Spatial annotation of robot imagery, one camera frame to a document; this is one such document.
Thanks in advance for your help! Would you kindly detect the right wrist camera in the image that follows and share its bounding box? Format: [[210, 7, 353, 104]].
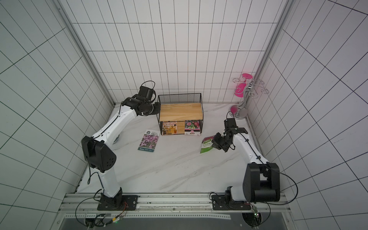
[[224, 118, 238, 132]]

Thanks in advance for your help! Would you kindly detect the green impatiens seed bag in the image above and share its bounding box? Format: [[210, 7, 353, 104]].
[[200, 136, 214, 154]]

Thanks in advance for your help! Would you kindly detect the chrome pink cup stand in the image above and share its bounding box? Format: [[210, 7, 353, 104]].
[[229, 73, 269, 119]]

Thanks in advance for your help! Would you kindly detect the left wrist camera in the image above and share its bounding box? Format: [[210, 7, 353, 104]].
[[138, 86, 156, 102]]

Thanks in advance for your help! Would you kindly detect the pink roses seed bag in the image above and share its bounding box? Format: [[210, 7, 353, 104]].
[[185, 120, 201, 136]]

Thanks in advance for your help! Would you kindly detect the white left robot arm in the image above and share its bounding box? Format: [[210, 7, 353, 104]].
[[81, 95, 161, 210]]

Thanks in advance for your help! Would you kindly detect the purple flowers seed bag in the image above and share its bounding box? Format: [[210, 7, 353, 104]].
[[138, 129, 160, 152]]

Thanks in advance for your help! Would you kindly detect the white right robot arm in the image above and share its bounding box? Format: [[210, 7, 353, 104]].
[[212, 128, 280, 203]]

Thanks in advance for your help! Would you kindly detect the orange shop seed bag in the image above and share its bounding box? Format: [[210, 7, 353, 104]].
[[162, 122, 178, 135]]

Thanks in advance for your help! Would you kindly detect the black wire mesh shelf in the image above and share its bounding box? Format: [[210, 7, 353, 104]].
[[157, 93, 204, 136]]

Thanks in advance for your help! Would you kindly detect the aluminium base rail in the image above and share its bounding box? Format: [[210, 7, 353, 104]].
[[56, 193, 291, 223]]

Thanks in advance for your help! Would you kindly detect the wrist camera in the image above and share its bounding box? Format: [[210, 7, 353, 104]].
[[224, 118, 238, 132], [138, 86, 156, 102]]

